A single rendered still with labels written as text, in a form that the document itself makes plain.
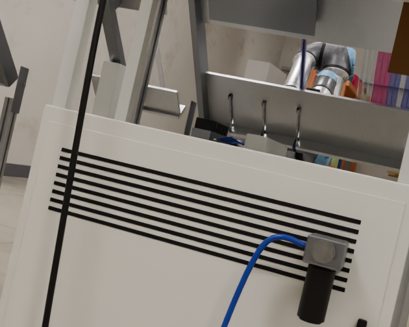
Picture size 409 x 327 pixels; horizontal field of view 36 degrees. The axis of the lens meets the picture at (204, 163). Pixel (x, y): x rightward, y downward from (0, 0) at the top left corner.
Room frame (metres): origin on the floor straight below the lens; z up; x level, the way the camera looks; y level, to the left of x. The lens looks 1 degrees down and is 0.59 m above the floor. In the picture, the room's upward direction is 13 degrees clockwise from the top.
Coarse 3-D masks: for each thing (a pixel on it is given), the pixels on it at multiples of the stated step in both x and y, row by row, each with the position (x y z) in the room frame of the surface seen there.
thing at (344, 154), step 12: (240, 132) 2.05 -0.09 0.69; (252, 132) 2.05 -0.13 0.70; (264, 132) 2.05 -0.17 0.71; (288, 144) 2.00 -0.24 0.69; (300, 144) 1.99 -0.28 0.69; (312, 144) 1.99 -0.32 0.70; (324, 144) 1.99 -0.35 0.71; (336, 156) 1.95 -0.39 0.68; (348, 156) 1.94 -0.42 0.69; (360, 156) 1.94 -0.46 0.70; (372, 156) 1.94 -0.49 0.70; (384, 156) 1.93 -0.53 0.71; (384, 168) 1.91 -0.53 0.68; (396, 168) 1.89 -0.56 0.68
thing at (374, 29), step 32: (224, 0) 1.73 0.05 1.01; (256, 0) 1.69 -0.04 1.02; (288, 0) 1.65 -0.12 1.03; (320, 0) 1.66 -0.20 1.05; (352, 0) 1.63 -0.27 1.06; (384, 0) 1.59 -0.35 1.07; (288, 32) 1.76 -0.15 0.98; (320, 32) 1.73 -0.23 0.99; (352, 32) 1.69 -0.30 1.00; (384, 32) 1.65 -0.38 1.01
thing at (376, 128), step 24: (216, 96) 2.02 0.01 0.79; (240, 96) 1.99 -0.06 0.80; (264, 96) 1.95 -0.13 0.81; (288, 96) 1.92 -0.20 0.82; (312, 96) 1.88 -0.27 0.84; (336, 96) 1.86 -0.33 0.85; (216, 120) 2.10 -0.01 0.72; (240, 120) 2.06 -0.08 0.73; (288, 120) 1.98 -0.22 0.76; (312, 120) 1.94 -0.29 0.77; (336, 120) 1.91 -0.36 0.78; (360, 120) 1.87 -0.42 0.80; (384, 120) 1.84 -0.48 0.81; (408, 120) 1.81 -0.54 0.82; (336, 144) 1.97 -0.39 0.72; (360, 144) 1.94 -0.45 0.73; (384, 144) 1.90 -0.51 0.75
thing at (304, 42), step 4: (304, 40) 1.77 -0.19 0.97; (304, 44) 1.78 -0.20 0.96; (304, 48) 1.79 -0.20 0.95; (304, 52) 1.80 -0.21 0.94; (304, 56) 1.81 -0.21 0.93; (300, 60) 1.82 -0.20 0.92; (304, 60) 1.82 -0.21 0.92; (300, 64) 1.83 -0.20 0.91; (304, 64) 1.83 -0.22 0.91; (300, 68) 1.84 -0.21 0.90; (304, 68) 1.84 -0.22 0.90; (300, 72) 1.85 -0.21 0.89; (304, 72) 1.85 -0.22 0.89; (300, 76) 1.86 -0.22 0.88; (304, 76) 1.87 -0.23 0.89; (300, 80) 1.87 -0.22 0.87; (300, 84) 1.88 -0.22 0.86; (300, 88) 1.89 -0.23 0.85
